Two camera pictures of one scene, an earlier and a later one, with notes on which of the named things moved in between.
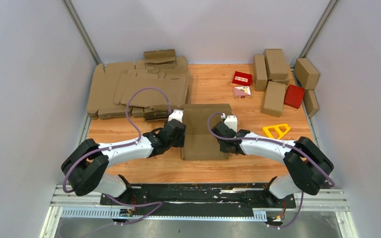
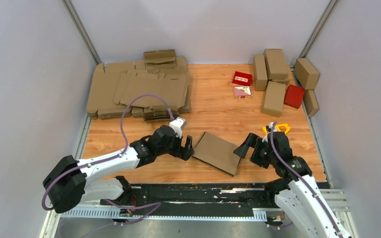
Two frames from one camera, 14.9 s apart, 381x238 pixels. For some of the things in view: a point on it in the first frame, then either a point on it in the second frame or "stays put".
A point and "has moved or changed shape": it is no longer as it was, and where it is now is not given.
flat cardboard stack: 110,88 stays put
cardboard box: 260,72 stays put
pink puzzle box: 241,92 stays put
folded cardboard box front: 274,98 stays put
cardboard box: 201,144 has moved or changed shape
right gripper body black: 222,147 to 261,155
